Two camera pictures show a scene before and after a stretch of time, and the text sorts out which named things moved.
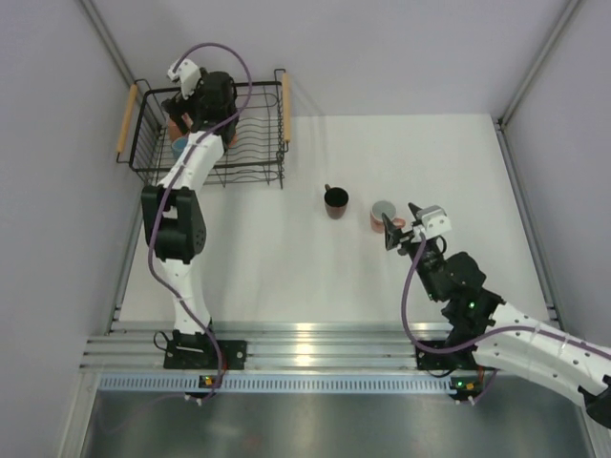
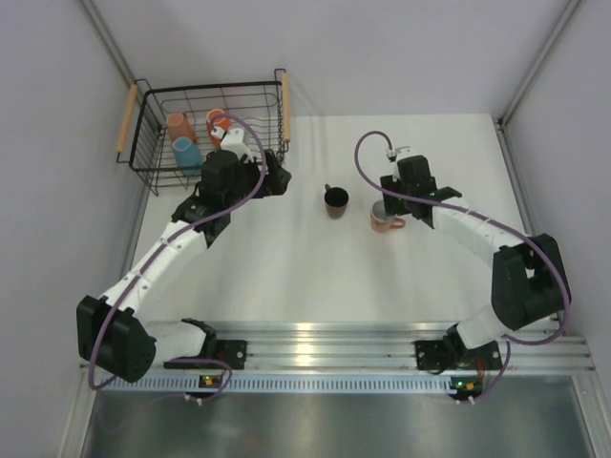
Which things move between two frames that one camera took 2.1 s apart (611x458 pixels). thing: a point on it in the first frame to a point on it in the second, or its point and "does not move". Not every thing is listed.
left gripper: x=179 y=107 to x=275 y=182
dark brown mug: x=336 y=199 does not move
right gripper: x=393 y=234 to x=392 y=207
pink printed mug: x=376 y=216 does not move
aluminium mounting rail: x=275 y=345 does not move
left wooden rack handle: x=129 y=109 does not move
